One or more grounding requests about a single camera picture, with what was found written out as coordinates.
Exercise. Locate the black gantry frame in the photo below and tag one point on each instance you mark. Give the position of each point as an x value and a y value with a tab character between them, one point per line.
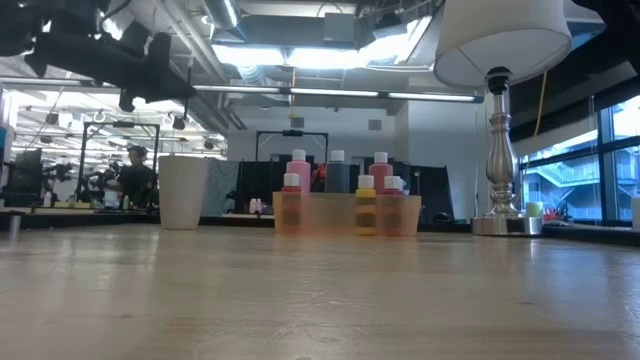
292	133
120	124

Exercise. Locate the large grey paint bottle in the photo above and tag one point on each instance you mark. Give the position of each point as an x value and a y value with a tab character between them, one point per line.
338	177

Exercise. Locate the teal patterned cloth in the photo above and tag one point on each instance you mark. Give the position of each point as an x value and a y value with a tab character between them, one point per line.
222	187

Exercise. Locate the small yellow paint bottle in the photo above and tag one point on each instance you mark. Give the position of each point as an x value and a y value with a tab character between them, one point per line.
366	192

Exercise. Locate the green background cup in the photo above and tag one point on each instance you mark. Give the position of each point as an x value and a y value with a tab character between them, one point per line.
534	210

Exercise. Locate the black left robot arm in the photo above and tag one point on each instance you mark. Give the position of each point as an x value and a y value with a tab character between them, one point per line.
50	20

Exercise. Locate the long ceiling light bar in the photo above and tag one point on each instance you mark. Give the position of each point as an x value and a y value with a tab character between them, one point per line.
330	92

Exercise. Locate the large red paint bottle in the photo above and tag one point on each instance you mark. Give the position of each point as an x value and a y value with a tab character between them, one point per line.
381	170

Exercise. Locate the black aluminium table frame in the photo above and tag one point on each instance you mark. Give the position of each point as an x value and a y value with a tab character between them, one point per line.
75	220

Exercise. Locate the large pink paint bottle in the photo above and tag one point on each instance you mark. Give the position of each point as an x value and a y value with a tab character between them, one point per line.
299	172

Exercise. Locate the translucent orange tray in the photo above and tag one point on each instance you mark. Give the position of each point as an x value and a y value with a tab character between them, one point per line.
327	215

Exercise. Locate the person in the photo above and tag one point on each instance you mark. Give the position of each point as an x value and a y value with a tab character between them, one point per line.
135	182

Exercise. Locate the table lamp with cream shade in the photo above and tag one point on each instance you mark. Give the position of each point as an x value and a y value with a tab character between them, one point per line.
501	165

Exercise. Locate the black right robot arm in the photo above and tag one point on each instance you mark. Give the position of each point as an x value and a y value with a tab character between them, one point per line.
625	15

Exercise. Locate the white plastic cup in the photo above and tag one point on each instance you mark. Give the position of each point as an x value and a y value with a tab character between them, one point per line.
182	195

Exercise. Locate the small pink background bottle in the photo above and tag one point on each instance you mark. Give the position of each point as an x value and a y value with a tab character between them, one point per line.
252	206
259	206

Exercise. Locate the black partition panel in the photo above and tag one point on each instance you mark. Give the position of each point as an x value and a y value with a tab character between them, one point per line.
435	192

